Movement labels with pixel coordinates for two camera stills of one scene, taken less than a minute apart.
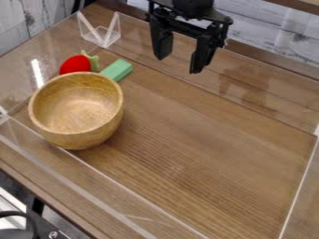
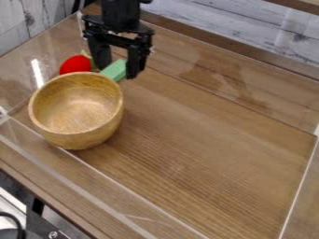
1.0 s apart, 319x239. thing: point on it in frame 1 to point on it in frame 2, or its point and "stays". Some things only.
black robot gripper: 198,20 to 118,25
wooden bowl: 76,108 stays
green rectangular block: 118,69 stays
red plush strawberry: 79,63 stays
